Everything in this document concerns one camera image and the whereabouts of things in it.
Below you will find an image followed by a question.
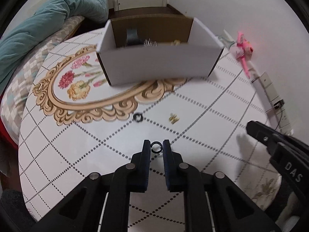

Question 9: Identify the small gold earring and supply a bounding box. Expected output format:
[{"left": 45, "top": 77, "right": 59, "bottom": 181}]
[{"left": 169, "top": 113, "right": 180, "bottom": 125}]

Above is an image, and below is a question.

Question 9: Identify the white cardboard box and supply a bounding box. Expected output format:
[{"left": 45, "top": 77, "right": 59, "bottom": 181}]
[{"left": 96, "top": 14, "right": 224, "bottom": 86}]

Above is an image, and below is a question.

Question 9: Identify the black smart watch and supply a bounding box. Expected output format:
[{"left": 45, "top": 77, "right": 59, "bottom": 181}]
[{"left": 126, "top": 28, "right": 143, "bottom": 46}]

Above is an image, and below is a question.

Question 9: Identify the white power strip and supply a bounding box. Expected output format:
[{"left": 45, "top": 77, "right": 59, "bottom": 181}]
[{"left": 250, "top": 69, "right": 293, "bottom": 136}]

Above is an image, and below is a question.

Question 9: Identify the black charger plug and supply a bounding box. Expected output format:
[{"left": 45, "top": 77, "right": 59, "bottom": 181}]
[{"left": 273, "top": 99, "right": 285, "bottom": 111}]

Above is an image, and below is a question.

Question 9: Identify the patterned white tablecloth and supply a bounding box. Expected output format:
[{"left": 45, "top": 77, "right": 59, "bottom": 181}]
[{"left": 18, "top": 29, "right": 281, "bottom": 220}]

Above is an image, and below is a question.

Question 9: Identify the pink panther plush toy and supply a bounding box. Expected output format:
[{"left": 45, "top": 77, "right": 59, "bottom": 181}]
[{"left": 236, "top": 31, "right": 254, "bottom": 78}]

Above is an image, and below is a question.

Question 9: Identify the red blanket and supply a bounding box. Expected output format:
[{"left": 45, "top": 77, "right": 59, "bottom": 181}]
[{"left": 0, "top": 120, "right": 18, "bottom": 151}]

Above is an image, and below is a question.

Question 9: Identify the checkered bed mattress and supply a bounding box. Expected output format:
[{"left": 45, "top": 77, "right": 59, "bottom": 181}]
[{"left": 1, "top": 16, "right": 84, "bottom": 145}]

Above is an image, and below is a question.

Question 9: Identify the teal quilt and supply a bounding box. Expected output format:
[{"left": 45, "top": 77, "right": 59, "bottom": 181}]
[{"left": 1, "top": 0, "right": 109, "bottom": 91}]

